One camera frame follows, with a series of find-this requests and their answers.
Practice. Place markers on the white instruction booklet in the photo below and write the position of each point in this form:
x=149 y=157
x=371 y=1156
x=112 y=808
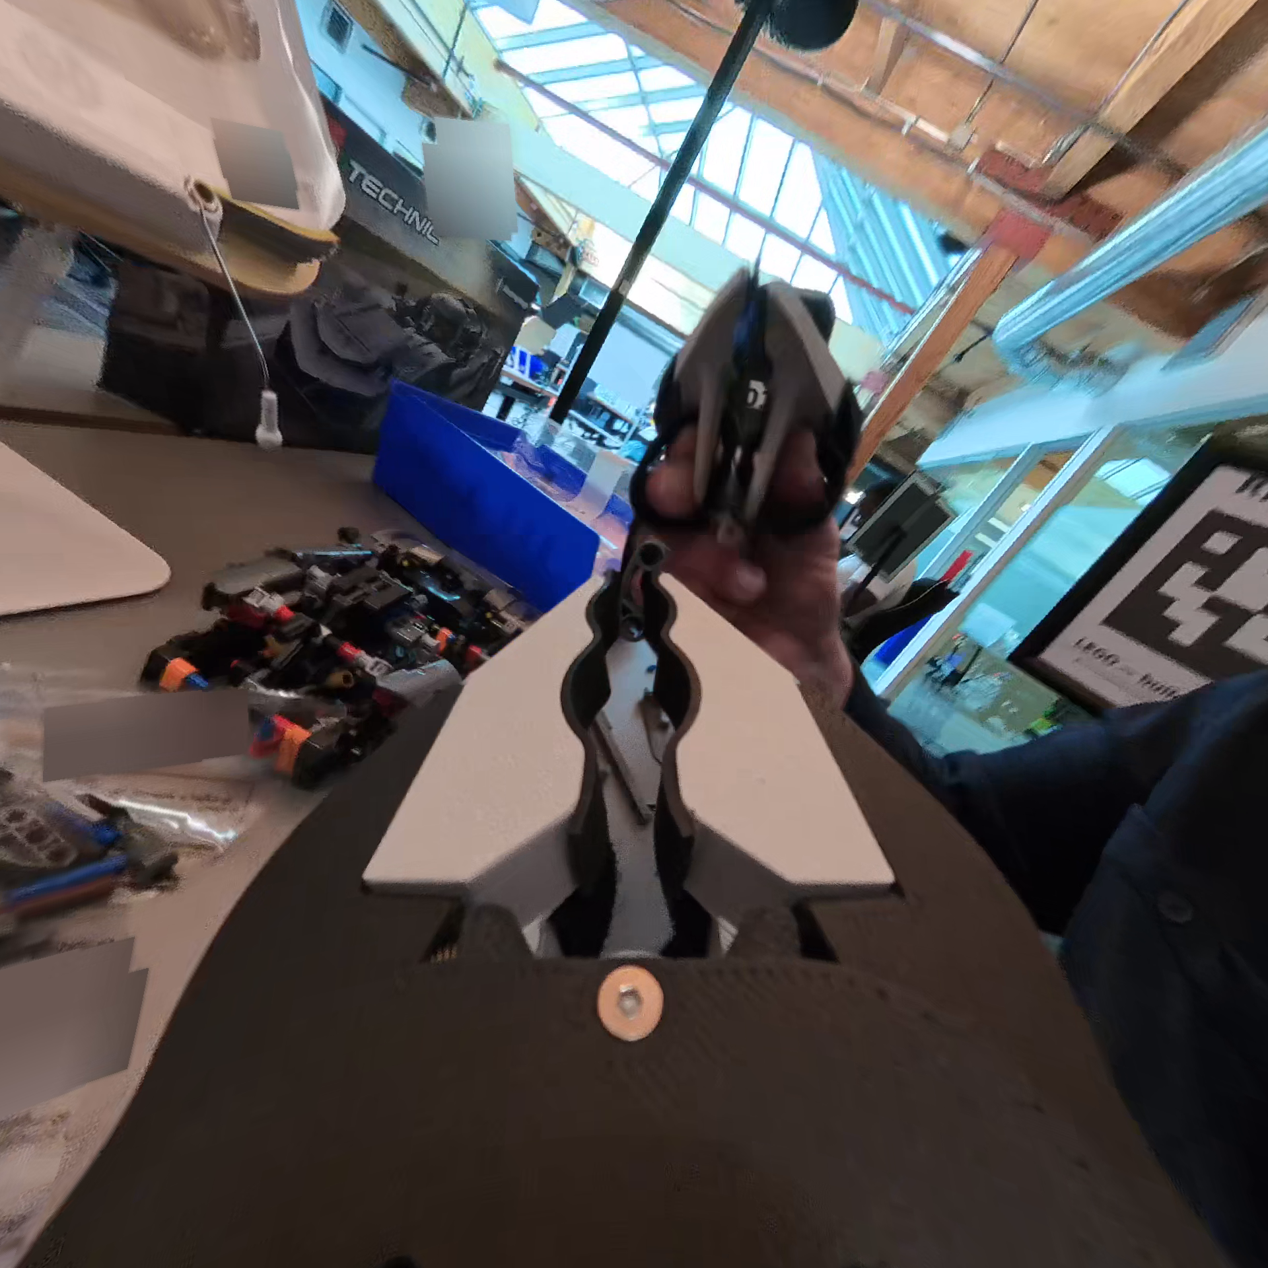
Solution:
x=120 y=50

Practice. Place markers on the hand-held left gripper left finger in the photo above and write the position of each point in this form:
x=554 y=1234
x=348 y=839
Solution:
x=476 y=792

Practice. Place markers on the white wooden book stand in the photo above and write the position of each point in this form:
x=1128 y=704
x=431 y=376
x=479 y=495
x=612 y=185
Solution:
x=59 y=556

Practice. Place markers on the silver air duct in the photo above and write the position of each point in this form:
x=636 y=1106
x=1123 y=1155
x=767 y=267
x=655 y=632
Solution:
x=1109 y=287

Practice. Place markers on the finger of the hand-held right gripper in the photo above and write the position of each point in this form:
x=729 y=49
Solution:
x=804 y=376
x=719 y=376

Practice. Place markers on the black white tag sign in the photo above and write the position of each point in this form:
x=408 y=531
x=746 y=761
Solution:
x=1190 y=595

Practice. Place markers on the partly built lego car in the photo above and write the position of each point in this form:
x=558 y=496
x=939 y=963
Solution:
x=337 y=615

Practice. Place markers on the blue plastic bin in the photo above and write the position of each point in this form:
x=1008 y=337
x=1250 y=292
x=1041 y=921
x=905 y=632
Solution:
x=467 y=486

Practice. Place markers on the black pole with round disc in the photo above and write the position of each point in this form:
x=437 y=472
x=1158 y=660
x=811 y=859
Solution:
x=804 y=20

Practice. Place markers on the small black lego piece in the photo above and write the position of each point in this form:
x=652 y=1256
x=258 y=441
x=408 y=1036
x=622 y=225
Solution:
x=650 y=567

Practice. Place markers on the person's right hand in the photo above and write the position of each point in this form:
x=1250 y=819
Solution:
x=742 y=574

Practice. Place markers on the dark computer monitor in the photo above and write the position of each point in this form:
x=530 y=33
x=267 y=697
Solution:
x=897 y=525

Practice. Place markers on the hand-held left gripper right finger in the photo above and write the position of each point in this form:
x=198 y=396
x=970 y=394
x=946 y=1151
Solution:
x=774 y=792

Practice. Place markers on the dark lego box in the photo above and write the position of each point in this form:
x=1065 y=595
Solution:
x=377 y=327

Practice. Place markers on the clear bag of black parts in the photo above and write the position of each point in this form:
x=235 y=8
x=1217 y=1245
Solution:
x=90 y=842

